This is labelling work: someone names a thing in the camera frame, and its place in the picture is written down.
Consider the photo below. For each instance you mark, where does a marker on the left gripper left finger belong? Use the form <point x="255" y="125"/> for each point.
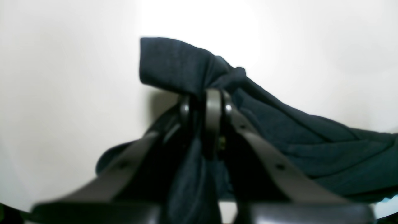
<point x="134" y="188"/>

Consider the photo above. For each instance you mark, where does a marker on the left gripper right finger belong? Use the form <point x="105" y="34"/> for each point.
<point x="268" y="188"/>

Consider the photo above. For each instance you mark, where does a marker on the dark navy long-sleeve shirt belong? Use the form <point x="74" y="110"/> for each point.
<point x="356" y="164"/>

